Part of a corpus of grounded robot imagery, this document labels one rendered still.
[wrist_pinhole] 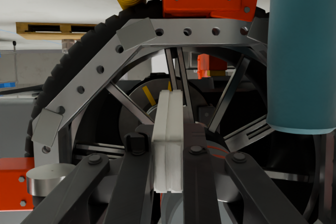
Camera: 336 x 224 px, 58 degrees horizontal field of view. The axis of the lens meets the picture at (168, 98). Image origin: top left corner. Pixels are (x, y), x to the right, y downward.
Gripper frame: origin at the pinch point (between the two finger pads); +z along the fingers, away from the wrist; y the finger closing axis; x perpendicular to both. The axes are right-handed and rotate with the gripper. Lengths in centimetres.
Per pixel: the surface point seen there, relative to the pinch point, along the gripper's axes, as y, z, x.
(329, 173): 27.2, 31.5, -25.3
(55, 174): -10.5, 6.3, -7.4
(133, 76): -156, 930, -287
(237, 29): 9.6, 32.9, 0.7
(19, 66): -525, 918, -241
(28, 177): -12.6, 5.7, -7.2
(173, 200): -0.5, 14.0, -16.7
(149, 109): -10, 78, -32
